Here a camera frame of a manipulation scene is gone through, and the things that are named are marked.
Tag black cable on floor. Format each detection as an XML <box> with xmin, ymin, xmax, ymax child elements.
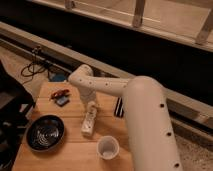
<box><xmin>20</xmin><ymin>46</ymin><xmax>51</xmax><ymax>80</ymax></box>

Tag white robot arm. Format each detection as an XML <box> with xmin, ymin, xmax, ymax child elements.
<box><xmin>68</xmin><ymin>64</ymin><xmax>183</xmax><ymax>171</ymax></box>

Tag black white striped block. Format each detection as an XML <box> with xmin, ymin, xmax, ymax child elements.
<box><xmin>114</xmin><ymin>98</ymin><xmax>124</xmax><ymax>118</ymax></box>

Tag blue object under table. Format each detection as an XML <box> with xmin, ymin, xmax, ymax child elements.
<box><xmin>49</xmin><ymin>74</ymin><xmax>67</xmax><ymax>82</ymax></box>

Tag translucent plastic cup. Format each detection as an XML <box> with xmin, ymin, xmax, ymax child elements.
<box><xmin>97</xmin><ymin>136</ymin><xmax>120</xmax><ymax>160</ymax></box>

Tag black chair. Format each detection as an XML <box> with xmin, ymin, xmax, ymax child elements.
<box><xmin>0</xmin><ymin>61</ymin><xmax>34</xmax><ymax>171</ymax></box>

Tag black bowl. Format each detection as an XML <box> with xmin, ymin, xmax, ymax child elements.
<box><xmin>26</xmin><ymin>115</ymin><xmax>65</xmax><ymax>152</ymax></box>

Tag white plastic bottle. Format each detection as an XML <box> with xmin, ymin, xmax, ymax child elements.
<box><xmin>81</xmin><ymin>101</ymin><xmax>98</xmax><ymax>136</ymax></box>

